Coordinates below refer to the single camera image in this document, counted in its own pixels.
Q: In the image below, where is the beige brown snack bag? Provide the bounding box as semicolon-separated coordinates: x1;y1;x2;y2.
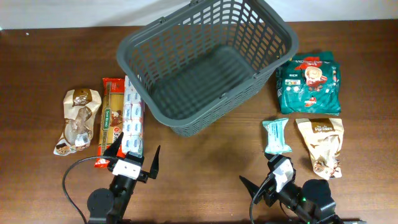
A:
295;118;344;180

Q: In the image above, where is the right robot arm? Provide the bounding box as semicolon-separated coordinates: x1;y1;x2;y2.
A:
239;153;343;224

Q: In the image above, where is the teal wet wipes pack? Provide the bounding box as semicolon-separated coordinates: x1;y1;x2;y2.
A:
262;118;292;154

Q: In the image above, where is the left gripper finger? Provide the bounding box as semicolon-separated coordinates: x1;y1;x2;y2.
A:
149;146;160;179
103;133;124;157

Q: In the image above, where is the grey plastic shopping basket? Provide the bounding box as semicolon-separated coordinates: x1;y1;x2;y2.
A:
116;0;299;137

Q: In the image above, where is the left black camera cable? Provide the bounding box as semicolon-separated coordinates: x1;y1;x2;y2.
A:
62;156;116;224

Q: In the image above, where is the Kleenex tissue multipack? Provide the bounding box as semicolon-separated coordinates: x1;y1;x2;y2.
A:
122;75;145;157

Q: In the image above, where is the beige pastry bag left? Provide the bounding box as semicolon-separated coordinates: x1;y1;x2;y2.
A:
53;88;101;156

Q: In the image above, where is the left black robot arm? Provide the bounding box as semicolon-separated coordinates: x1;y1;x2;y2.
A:
87;134;160;224

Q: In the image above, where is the San Remo spaghetti pack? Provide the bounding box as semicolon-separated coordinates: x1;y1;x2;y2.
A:
97;78;125;156

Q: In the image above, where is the green Nescafe coffee bag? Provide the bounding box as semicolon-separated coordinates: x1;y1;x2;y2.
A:
275;51;341;115

